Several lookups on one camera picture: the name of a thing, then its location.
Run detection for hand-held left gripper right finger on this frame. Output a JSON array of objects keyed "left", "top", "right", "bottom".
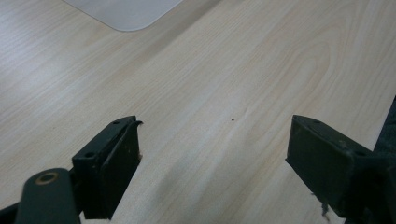
[{"left": 285, "top": 114, "right": 396, "bottom": 219}]

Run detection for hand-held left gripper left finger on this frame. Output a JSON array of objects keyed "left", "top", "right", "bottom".
[{"left": 71, "top": 115, "right": 144, "bottom": 220}]

